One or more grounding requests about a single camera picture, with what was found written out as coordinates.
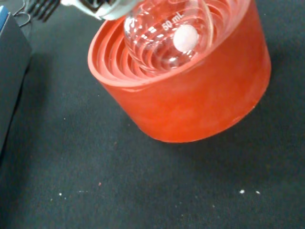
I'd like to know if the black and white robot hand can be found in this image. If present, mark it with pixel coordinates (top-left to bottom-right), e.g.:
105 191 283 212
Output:
26 0 143 22

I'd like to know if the blue-base heater with steel plate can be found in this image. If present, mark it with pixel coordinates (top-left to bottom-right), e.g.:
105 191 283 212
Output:
0 6 33 153

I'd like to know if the black bench cloth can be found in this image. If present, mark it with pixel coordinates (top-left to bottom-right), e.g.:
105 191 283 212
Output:
0 0 305 229

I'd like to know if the orange flask support ring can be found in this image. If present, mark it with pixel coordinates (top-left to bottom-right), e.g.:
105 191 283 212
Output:
87 0 272 144

